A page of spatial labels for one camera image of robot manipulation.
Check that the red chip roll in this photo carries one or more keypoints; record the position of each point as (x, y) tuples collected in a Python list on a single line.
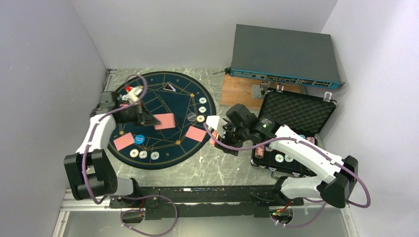
[(259, 152)]

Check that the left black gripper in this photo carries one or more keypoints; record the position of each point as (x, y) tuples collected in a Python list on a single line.
[(143, 117)]

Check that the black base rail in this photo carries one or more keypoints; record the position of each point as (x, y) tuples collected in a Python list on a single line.
[(207, 201)]

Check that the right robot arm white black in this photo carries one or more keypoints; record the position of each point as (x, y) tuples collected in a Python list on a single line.
[(335, 177)]

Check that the red card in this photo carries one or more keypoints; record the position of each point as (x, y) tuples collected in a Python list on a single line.
[(167, 121)]

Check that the red playing card box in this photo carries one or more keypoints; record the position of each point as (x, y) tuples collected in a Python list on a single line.
[(215, 137)]

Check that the black poker chip case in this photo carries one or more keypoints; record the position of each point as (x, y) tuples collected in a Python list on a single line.
[(304, 114)]

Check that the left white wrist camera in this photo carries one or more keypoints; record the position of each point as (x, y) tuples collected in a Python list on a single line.
[(132, 94)]

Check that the grey dealer button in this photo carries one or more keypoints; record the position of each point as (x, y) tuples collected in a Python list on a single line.
[(191, 116)]

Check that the wooden board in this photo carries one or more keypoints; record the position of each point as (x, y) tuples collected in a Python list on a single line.
[(244, 91)]

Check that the round dark blue poker mat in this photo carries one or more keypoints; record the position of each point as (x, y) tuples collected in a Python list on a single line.
[(166, 147)]

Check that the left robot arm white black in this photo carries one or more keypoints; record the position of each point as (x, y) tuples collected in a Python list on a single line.
[(89, 171)]

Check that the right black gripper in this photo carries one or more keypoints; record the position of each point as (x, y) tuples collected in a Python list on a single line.
[(226, 139)]

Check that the yellow chip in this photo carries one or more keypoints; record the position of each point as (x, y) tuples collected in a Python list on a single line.
[(134, 153), (200, 118)]

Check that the grey network switch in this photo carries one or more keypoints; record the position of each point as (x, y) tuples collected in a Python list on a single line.
[(284, 56)]

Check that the aluminium frame rail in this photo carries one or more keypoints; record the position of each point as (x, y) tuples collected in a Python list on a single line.
[(76, 109)]

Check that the white chip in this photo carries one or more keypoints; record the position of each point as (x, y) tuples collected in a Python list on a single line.
[(143, 155)]

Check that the blue round blind button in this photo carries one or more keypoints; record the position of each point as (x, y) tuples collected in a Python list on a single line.
[(139, 139)]

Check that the triangular red black marker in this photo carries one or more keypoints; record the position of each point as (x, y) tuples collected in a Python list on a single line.
[(169, 87)]

